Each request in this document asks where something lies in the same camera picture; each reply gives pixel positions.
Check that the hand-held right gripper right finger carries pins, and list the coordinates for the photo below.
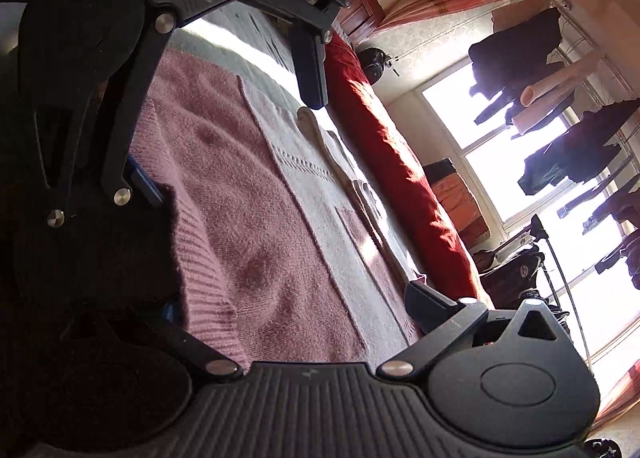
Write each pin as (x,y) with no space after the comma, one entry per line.
(425,300)

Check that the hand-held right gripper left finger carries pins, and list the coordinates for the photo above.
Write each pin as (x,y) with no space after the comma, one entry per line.
(205,355)

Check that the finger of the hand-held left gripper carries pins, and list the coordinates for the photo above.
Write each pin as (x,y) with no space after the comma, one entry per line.
(145,182)
(310,67)

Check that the pink and white sweater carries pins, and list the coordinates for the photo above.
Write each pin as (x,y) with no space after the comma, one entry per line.
(225,177)

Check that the black backpack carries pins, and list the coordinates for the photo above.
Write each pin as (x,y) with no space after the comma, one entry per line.
(376,65)

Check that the black jacket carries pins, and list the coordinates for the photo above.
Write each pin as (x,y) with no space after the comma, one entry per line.
(512,278)

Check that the orange cloth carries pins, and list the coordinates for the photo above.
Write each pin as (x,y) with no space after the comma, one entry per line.
(462,208)

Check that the dark cloth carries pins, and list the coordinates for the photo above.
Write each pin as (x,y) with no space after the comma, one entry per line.
(439,171)

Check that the red duvet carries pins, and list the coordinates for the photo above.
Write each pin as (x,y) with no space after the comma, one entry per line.
(400,162)

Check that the metal drying rack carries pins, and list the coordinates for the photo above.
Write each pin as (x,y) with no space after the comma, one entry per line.
(570,298)

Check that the dark hanging garment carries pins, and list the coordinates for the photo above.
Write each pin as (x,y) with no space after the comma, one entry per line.
(520,57)
(575,147)

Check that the white rolled tube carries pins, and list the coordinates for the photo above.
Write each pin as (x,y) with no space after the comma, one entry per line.
(545,87)

